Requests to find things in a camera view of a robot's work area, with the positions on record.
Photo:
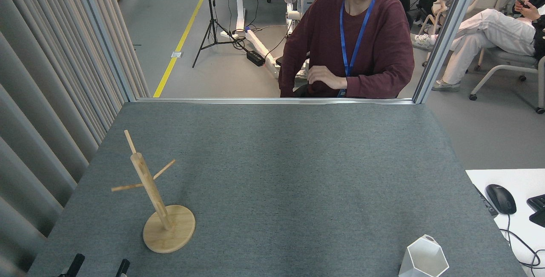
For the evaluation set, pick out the metal floor plate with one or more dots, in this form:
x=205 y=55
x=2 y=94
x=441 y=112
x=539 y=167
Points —
x=177 y=54

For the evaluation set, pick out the black flat device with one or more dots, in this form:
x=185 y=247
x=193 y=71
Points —
x=486 y=201

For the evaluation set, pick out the silver rail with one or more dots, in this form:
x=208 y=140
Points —
x=272 y=100

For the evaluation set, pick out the desk with white leg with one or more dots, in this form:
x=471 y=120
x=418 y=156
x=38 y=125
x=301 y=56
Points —
x=239 y=8

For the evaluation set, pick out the person's hand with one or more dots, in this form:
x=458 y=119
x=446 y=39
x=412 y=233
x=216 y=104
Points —
x=530 y=12

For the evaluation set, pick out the person's left hand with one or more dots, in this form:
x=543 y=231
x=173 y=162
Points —
x=328 y=76

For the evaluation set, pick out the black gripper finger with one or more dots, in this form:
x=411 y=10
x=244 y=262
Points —
x=76 y=266
x=123 y=268

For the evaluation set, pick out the black keyboard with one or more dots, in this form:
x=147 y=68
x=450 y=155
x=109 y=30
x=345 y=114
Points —
x=538 y=209

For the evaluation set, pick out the black phone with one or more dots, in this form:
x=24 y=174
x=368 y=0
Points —
x=520 y=1

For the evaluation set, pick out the wooden cup rack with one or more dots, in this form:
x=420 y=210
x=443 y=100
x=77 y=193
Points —
x=168 y=236

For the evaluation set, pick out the white hexagonal cup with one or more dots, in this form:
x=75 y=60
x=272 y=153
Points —
x=419 y=264

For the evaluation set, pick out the grey chair on wheels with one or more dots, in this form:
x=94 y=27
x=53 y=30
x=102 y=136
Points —
x=511 y=60

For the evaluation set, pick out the white side table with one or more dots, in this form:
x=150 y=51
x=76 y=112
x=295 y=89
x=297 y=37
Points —
x=528 y=179

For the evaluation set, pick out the black computer mouse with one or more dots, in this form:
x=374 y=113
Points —
x=501 y=199

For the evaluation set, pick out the grey curtain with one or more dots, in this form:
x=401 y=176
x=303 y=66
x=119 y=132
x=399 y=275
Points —
x=42 y=76

